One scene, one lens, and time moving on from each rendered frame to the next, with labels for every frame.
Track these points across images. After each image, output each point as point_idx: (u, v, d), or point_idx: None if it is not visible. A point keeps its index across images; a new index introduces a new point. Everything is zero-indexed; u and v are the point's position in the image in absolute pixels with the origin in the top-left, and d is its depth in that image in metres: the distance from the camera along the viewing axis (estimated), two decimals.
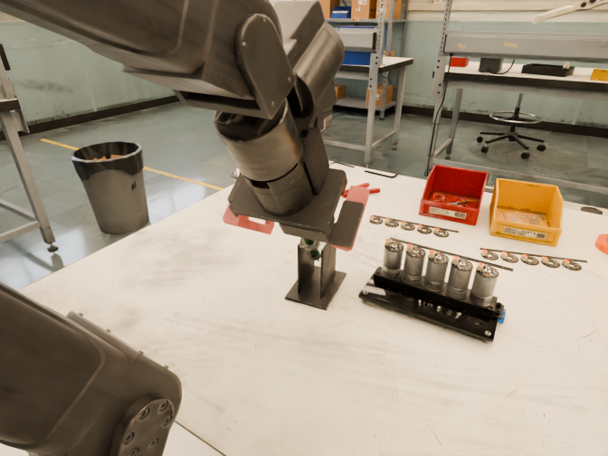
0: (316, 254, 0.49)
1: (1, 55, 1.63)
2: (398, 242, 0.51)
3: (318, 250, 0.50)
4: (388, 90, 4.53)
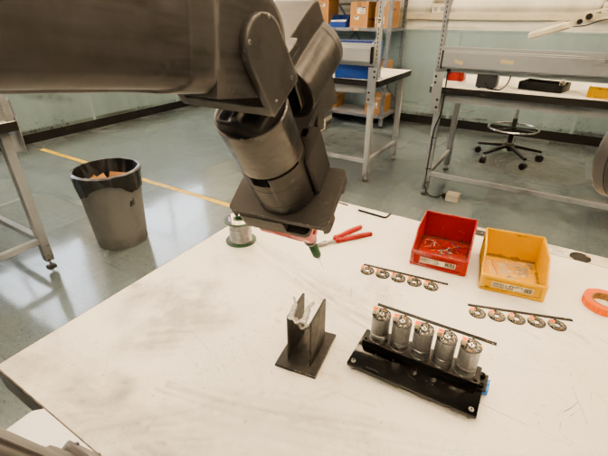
0: (317, 253, 0.49)
1: None
2: (385, 309, 0.52)
3: (318, 249, 0.50)
4: (386, 98, 4.54)
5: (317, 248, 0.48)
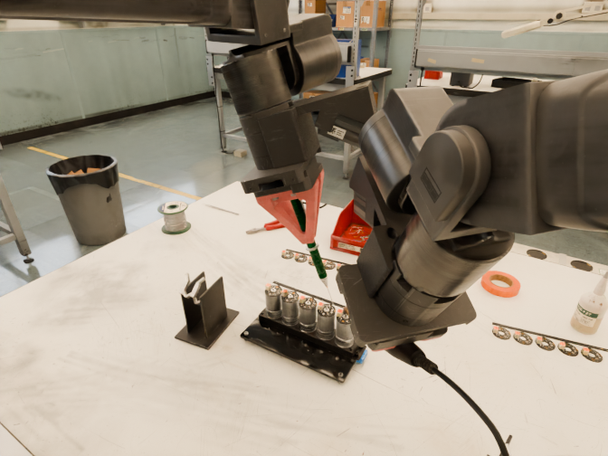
0: (317, 270, 0.47)
1: None
2: (279, 287, 0.56)
3: (324, 271, 0.47)
4: None
5: (315, 261, 0.46)
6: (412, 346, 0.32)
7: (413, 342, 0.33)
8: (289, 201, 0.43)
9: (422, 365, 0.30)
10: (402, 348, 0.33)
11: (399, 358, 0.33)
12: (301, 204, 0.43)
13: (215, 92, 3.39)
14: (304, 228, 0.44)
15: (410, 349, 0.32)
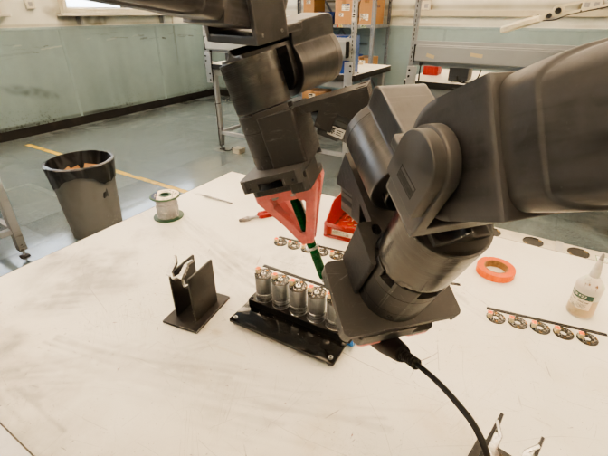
0: (317, 270, 0.47)
1: None
2: (269, 270, 0.55)
3: None
4: None
5: (315, 261, 0.46)
6: (396, 342, 0.32)
7: (398, 337, 0.33)
8: (289, 201, 0.43)
9: (405, 360, 0.30)
10: (387, 344, 0.33)
11: (384, 354, 0.33)
12: (301, 204, 0.43)
13: (213, 89, 3.38)
14: (304, 228, 0.44)
15: (394, 345, 0.32)
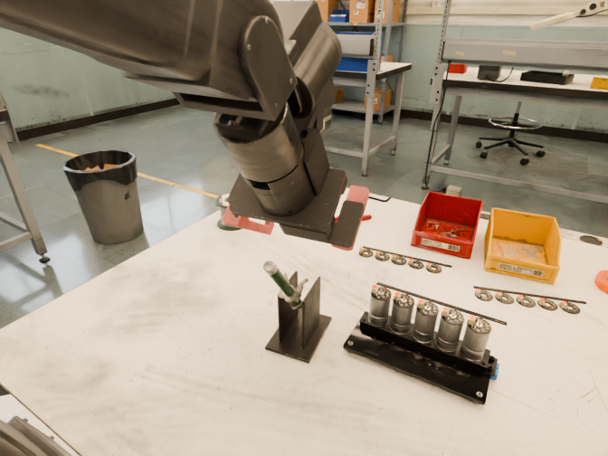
0: (299, 303, 0.46)
1: None
2: (385, 289, 0.48)
3: (299, 298, 0.47)
4: (386, 93, 4.50)
5: None
6: None
7: None
8: (273, 277, 0.38)
9: None
10: None
11: None
12: (278, 268, 0.39)
13: None
14: (288, 282, 0.41)
15: None
